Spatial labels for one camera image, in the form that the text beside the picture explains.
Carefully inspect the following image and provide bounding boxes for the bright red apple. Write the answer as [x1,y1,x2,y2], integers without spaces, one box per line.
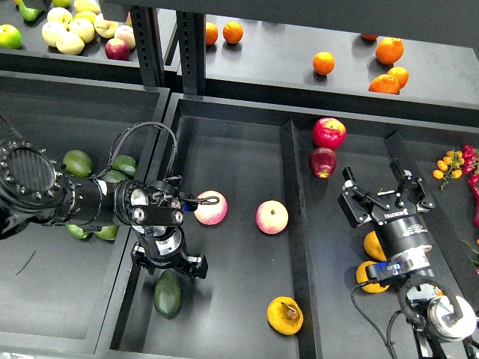
[312,117,347,150]

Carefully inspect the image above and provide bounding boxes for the pale yellow pear front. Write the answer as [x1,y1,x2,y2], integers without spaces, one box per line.
[55,31,85,55]

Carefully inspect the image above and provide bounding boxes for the orange front right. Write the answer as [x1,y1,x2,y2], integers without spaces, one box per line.
[368,74,400,94]

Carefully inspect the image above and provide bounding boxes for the dark red apple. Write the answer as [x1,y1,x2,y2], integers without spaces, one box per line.
[308,147,337,179]

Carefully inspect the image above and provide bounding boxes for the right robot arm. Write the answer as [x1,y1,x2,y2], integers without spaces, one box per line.
[338,160,478,358]

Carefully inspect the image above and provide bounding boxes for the avocado top right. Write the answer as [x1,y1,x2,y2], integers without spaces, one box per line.
[112,155,137,179]

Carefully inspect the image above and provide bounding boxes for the orange partly hidden top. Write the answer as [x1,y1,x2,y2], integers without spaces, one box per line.
[361,34,379,41]

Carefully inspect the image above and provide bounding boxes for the pink apple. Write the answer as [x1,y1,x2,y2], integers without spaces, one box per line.
[255,200,289,235]
[194,190,228,225]

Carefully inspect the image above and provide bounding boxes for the red chili peppers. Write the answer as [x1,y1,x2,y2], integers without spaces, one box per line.
[463,144,479,226]

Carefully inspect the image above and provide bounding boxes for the yellow pear with stem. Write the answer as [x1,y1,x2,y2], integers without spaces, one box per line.
[377,190,396,196]

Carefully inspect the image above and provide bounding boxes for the pink apple left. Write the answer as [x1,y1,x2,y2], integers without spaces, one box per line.
[194,190,228,225]

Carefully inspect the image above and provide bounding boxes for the black shelf post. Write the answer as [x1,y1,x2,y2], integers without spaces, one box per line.
[176,10,206,95]
[129,5,165,87]

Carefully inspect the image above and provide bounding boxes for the orange far left half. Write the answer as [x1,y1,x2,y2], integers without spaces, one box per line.
[205,22,219,46]

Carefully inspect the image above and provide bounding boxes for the avocado right middle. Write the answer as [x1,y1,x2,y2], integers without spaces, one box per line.
[101,170,129,183]

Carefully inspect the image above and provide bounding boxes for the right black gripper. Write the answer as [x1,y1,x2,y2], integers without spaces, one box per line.
[338,158,436,261]

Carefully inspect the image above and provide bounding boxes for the large orange top right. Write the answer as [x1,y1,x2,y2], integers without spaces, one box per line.
[375,37,404,65]

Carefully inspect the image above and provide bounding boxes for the black tray divider right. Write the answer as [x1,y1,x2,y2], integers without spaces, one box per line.
[385,132,478,311]

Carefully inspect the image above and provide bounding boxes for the orange small right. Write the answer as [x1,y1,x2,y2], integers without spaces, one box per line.
[388,67,409,89]

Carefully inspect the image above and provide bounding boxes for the yellow pear with brown spot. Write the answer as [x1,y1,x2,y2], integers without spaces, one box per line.
[266,296,304,335]

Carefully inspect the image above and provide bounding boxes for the pale yellow pear left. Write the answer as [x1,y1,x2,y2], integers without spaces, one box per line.
[41,22,67,48]

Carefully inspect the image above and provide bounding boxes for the dark green avocado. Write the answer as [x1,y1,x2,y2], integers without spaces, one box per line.
[153,269,181,319]

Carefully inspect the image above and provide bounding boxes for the black shelf post right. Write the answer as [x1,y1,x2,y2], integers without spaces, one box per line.
[176,10,206,95]

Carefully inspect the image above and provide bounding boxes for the orange centre shelf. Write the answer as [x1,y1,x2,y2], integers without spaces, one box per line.
[312,52,335,76]

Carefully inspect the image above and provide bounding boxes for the yellow lemon on shelf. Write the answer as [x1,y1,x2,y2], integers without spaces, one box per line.
[73,10,97,24]

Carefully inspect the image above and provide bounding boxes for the yellow pear lower left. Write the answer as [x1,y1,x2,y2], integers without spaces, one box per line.
[355,260,391,294]

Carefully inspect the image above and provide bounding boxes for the black shelf post left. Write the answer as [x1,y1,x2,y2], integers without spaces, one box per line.
[129,5,165,87]

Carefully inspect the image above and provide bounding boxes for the peach pink fruit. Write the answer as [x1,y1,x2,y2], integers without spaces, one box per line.
[114,25,136,49]

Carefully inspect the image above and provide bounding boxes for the pale yellow pear centre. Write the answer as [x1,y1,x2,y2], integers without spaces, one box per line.
[69,18,95,43]

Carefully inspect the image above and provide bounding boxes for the black tray divider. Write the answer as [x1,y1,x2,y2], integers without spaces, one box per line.
[279,119,323,358]
[385,132,478,311]

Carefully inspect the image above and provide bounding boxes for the avocado bottom left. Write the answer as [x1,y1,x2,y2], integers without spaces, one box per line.
[66,224,91,240]

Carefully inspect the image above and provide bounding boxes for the orange cherry tomato bunch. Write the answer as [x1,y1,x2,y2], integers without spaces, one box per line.
[432,150,465,191]

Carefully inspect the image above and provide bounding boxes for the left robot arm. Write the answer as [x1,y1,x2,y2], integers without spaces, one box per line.
[1,118,219,279]

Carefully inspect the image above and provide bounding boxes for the black tray divider left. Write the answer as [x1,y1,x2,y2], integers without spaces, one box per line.
[279,119,323,358]

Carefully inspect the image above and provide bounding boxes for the pale yellow pear right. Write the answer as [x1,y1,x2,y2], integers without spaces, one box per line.
[94,13,119,39]

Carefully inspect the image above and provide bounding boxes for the avocado bottom right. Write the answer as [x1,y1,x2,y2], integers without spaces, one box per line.
[94,225,119,241]

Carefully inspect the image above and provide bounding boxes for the yellow pear middle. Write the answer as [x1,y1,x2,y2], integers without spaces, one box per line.
[363,231,387,262]

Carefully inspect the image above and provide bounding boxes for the pink apple right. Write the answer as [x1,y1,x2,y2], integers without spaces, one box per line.
[255,200,289,235]

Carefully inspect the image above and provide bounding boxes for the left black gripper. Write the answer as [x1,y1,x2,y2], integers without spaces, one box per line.
[130,226,208,279]

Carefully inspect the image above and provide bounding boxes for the red apple on shelf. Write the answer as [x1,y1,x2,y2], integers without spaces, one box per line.
[105,37,130,61]

